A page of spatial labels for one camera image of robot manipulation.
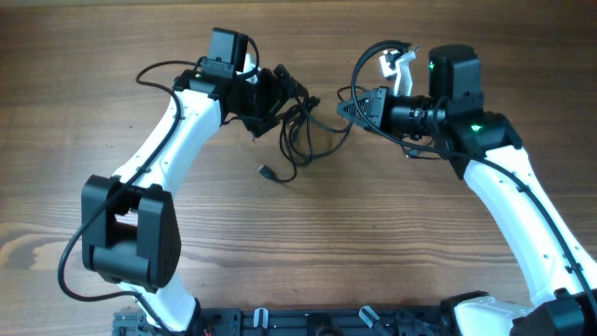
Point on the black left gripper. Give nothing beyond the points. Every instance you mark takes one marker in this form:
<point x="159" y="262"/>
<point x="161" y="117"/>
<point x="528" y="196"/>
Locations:
<point x="278" y="95"/>

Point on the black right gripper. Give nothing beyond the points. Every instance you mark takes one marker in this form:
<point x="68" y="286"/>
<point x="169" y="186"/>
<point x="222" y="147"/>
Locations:
<point x="377" y="99"/>

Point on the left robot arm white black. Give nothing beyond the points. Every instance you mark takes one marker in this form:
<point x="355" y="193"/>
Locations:
<point x="129" y="231"/>

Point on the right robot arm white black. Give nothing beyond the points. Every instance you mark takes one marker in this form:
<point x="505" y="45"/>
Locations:
<point x="484" y="150"/>

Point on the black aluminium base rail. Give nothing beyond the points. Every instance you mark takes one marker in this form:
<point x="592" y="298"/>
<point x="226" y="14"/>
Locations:
<point x="405" y="321"/>

